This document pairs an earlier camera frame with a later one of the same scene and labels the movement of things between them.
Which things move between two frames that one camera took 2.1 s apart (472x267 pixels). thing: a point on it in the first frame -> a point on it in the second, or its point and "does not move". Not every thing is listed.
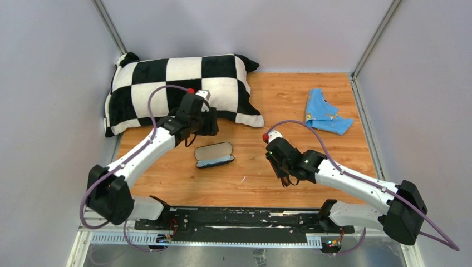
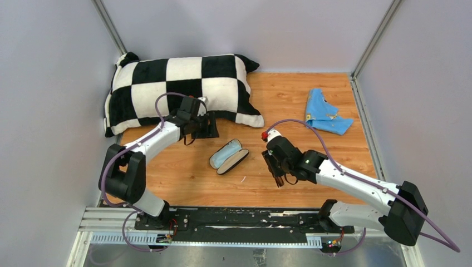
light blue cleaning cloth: (202, 163) -> (231, 147)
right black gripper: (279, 172) does not move
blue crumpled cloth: (323, 115) does not move
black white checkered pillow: (144, 92) does not move
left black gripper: (211, 127) does not move
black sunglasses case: (213, 154) -> (228, 156)
